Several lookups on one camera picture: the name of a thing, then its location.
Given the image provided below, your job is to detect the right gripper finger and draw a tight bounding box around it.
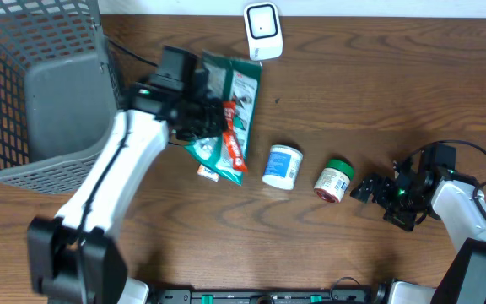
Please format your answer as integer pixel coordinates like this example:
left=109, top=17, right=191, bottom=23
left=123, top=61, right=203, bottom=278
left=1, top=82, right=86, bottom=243
left=350, top=185, right=377, bottom=204
left=359, top=173, right=383, bottom=190

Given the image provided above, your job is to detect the green lid Knorr jar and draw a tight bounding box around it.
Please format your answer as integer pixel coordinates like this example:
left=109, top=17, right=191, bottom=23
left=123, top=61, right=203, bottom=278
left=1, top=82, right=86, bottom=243
left=314, top=159, right=355, bottom=203

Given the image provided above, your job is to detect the red snack packet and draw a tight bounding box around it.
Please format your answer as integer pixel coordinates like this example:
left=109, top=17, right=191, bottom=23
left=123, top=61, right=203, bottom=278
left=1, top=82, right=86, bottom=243
left=223, top=101, right=247, bottom=172

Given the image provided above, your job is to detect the green 3M pouch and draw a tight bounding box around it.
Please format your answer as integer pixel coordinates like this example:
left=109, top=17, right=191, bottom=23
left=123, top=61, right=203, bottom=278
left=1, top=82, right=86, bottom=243
left=185, top=52, right=262, bottom=185

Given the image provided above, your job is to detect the small orange box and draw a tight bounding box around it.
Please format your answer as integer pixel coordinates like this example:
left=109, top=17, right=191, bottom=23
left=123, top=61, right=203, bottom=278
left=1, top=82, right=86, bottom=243
left=197, top=165, right=220, bottom=182

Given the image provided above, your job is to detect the white jar blue label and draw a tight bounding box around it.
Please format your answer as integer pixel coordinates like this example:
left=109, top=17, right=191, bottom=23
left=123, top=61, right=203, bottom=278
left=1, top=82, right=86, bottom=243
left=262, top=144, right=303, bottom=190

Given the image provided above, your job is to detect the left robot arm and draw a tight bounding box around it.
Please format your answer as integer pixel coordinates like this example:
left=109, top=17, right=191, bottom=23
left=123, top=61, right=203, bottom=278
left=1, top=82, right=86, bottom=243
left=27, top=84, right=226, bottom=304

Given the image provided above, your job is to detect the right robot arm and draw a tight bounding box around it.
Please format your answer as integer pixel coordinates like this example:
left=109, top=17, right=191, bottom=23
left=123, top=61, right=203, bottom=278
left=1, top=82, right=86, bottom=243
left=350, top=160, right=486, bottom=303

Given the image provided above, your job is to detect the white barcode scanner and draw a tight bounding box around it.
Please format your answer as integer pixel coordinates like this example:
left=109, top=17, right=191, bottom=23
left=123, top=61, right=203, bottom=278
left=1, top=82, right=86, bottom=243
left=243, top=2, right=284, bottom=61

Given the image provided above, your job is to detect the grey plastic mesh basket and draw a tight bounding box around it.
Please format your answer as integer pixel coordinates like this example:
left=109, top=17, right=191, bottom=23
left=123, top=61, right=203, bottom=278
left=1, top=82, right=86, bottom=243
left=0, top=0, right=121, bottom=193

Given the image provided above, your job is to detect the left black cable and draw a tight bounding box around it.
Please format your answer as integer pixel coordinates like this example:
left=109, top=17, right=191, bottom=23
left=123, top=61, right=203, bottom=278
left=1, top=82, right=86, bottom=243
left=78, top=40, right=159, bottom=237

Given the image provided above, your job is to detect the black cable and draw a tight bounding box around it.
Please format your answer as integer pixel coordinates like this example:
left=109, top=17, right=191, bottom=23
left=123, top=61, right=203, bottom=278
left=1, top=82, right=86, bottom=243
left=78, top=40, right=159, bottom=237
left=394, top=138, right=486, bottom=254

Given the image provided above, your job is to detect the right black cable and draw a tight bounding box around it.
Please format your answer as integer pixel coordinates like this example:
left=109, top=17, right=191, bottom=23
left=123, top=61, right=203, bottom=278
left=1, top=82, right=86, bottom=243
left=394, top=138, right=486, bottom=254

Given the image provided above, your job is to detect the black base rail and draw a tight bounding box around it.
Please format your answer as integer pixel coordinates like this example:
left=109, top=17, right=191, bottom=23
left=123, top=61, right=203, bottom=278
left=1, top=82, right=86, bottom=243
left=147, top=286, right=374, bottom=304

